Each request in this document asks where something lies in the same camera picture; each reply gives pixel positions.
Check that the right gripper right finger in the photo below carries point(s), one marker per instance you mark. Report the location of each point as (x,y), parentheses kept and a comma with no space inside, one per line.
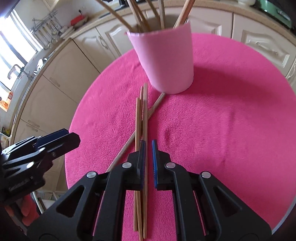
(205,209)

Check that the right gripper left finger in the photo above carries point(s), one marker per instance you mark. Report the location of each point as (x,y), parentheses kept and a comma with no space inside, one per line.
(93,208)

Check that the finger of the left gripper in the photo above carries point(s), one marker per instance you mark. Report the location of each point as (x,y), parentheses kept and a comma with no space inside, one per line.
(50,137)
(57,147)

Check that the wooden chopstick diagonal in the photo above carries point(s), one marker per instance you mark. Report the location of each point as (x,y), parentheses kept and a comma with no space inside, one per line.
(132,137)

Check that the wooden chopstick long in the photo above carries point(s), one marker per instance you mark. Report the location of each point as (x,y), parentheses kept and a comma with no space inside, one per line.
(145,120)

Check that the sink faucet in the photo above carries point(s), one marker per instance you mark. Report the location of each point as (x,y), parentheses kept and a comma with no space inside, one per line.
(17,70)

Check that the pink table cloth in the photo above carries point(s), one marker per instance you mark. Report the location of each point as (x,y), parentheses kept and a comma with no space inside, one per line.
(236,120)

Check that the hanging utensil rack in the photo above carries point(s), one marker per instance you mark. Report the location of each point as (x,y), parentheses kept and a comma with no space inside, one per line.
(47,31)

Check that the red container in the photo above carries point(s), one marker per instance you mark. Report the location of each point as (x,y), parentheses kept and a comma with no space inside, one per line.
(77,19)

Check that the pink cup holder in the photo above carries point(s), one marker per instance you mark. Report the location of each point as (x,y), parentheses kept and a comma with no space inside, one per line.
(166,57)

